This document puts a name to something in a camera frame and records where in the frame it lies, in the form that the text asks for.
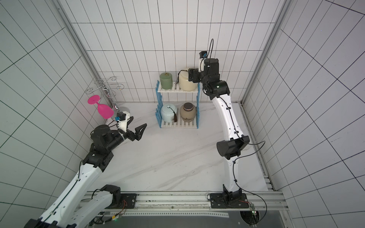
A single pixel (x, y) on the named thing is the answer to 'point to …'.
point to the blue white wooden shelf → (175, 88)
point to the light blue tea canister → (168, 113)
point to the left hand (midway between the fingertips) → (138, 123)
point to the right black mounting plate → (217, 201)
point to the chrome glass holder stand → (107, 88)
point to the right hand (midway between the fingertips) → (188, 68)
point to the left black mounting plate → (128, 201)
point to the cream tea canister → (185, 84)
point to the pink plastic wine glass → (105, 111)
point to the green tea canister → (166, 80)
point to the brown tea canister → (187, 111)
